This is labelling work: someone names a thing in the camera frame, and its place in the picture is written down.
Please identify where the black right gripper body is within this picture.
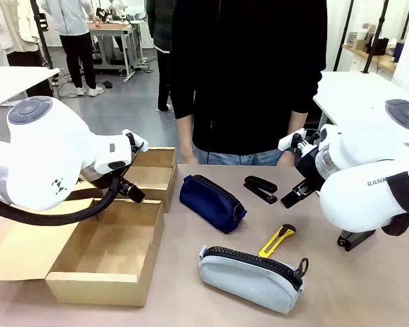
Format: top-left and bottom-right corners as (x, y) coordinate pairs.
(294, 147), (324, 193)

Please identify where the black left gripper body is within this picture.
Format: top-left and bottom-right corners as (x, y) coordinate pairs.
(80, 162), (128, 190)

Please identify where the long black stapler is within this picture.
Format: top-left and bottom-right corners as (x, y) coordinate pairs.
(243, 175), (279, 206)

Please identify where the yellow black utility knife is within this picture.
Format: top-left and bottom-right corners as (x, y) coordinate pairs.
(258, 223), (297, 259)

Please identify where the short black stapler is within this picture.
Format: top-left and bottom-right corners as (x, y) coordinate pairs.
(337, 228), (377, 253)

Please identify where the navy blue pencil case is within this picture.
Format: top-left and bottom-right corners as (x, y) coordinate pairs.
(179, 174), (248, 235)

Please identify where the light grey pencil case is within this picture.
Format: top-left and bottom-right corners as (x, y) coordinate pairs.
(198, 245), (309, 315)

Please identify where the person left forearm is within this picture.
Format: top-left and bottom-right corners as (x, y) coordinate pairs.
(280, 110), (309, 154)

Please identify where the person right forearm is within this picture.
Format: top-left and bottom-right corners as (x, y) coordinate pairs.
(176, 114), (197, 158)

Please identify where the small open cardboard box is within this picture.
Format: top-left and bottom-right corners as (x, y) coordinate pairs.
(67, 146), (178, 213)

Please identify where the large open cardboard box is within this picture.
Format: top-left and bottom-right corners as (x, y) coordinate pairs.
(0, 196), (166, 308)

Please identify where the small black box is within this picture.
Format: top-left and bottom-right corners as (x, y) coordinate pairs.
(371, 37), (390, 57)

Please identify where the person left hand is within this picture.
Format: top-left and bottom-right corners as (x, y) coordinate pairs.
(277, 149), (296, 168)

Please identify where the white table with grey leg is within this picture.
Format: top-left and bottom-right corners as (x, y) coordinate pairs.
(312, 70), (409, 137)

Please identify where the person torso black sweater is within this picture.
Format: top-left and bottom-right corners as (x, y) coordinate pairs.
(170, 0), (329, 167)

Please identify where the white side table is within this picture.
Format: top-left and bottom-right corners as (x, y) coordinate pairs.
(0, 65), (61, 112)

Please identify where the thin black stand pole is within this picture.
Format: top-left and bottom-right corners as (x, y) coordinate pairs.
(333, 0), (354, 72)

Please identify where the brown cardboard carton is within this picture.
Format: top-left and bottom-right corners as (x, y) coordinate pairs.
(353, 22), (378, 52)

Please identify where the bystander in white jacket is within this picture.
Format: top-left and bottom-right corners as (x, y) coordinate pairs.
(37, 0), (105, 97)

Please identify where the bystander in dark green jacket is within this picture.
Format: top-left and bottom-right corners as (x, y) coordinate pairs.
(145, 0), (174, 113)

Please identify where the grey background workbench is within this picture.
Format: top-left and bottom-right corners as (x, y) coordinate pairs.
(87, 18), (147, 84)

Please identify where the thick black stand pole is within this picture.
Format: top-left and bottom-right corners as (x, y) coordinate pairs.
(360, 0), (390, 75)

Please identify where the dark blue bottle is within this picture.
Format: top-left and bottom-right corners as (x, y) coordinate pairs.
(393, 38), (406, 63)

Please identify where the black tripod pole with clamp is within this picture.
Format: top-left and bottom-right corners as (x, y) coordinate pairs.
(29, 0), (55, 70)

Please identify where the bystander in cream coat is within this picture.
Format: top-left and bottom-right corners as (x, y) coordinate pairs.
(0, 0), (55, 98)

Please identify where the thin black camera cable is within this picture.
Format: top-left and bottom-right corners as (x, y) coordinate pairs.
(120, 141), (146, 180)

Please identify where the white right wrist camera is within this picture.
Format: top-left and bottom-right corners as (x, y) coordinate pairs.
(277, 129), (322, 158)

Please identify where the black sleeved left arm cable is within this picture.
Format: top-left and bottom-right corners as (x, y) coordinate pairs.
(0, 175), (121, 226)

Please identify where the black right arm cable sleeve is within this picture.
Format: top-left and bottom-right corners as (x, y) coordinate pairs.
(381, 171), (409, 237)

